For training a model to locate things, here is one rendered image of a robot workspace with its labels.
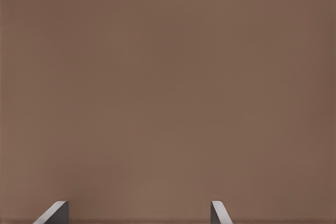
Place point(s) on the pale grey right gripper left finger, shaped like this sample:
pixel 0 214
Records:
pixel 57 214

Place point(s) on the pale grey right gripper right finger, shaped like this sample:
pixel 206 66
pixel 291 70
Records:
pixel 219 213

